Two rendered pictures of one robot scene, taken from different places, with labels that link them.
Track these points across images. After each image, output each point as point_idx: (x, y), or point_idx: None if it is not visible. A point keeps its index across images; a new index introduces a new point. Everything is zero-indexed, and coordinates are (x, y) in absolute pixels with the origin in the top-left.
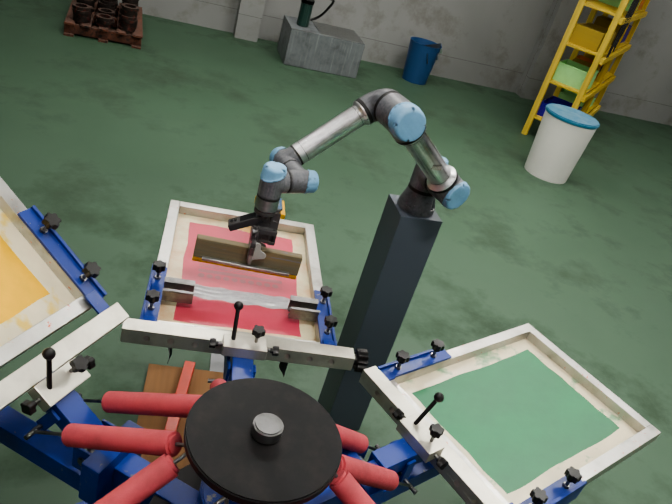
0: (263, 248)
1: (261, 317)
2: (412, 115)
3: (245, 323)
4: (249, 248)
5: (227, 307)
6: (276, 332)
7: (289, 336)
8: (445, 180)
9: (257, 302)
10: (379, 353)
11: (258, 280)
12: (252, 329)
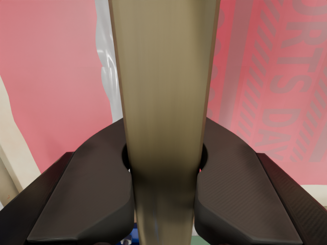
0: (161, 237)
1: (69, 119)
2: None
3: (26, 82)
4: (65, 186)
5: (69, 30)
6: (33, 147)
7: (35, 168)
8: None
9: (118, 111)
10: None
11: (219, 113)
12: (13, 99)
